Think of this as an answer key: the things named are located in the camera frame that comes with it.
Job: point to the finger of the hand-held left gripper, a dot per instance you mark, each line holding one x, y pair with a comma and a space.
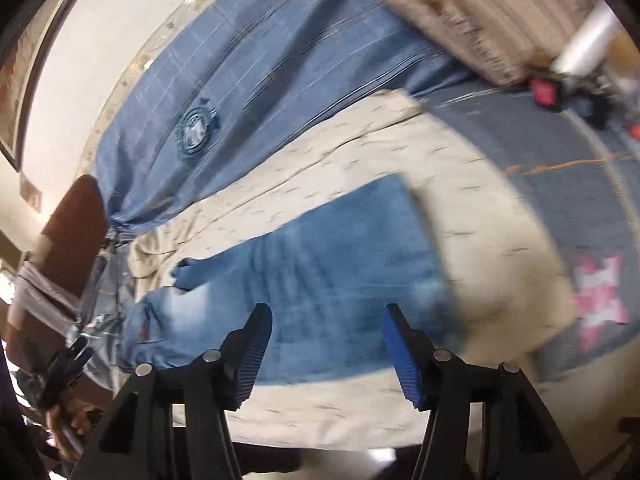
65, 367

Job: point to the grey-blue crumpled cloth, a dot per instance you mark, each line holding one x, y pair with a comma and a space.
102, 310

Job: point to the beige leaf print bedsheet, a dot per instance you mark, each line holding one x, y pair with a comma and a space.
480, 210

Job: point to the white tube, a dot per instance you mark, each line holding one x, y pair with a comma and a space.
585, 42

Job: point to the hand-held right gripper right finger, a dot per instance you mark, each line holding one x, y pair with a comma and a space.
405, 360

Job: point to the small red object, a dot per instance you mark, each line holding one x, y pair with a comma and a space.
546, 92

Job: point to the framed wall picture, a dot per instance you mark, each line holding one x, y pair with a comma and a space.
15, 110

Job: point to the light blue denim pants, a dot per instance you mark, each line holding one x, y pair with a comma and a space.
325, 270

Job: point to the blue checked blanket with emblem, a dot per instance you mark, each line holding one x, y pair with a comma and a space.
280, 60

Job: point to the person's left hand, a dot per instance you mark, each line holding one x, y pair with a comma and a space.
75, 417

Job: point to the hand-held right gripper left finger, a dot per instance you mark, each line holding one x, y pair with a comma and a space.
252, 355

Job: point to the blue cloth with pink print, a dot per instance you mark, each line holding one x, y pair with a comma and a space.
575, 200

